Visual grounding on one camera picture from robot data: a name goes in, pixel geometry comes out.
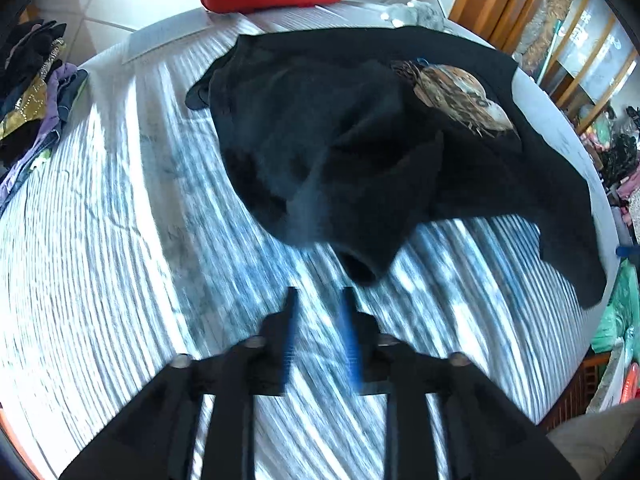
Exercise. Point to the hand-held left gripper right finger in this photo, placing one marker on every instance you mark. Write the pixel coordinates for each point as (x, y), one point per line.
(348, 340)

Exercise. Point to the black printed t-shirt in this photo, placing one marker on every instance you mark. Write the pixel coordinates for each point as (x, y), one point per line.
(310, 135)

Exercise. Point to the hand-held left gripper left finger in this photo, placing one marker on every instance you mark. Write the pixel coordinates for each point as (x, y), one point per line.
(290, 332)

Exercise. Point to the brown wooden crate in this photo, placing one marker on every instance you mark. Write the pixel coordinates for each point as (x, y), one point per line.
(575, 395)

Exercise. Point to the pile of folded clothes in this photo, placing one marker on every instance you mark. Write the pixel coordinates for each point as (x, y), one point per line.
(30, 100)

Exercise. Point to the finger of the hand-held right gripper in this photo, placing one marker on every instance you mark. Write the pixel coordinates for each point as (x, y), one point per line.
(627, 250)

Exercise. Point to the wooden cabinet frame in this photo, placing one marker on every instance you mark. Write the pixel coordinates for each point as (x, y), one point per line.
(495, 0)

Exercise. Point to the person's leg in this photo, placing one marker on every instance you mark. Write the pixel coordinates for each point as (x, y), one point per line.
(595, 440)

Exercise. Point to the grey plush toy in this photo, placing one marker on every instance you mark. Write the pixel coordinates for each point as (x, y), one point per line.
(425, 12)

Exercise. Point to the green plastic bag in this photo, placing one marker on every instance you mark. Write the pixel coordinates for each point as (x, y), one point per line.
(620, 310)

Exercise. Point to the glass display cabinet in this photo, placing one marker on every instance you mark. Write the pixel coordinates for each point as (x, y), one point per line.
(595, 35)

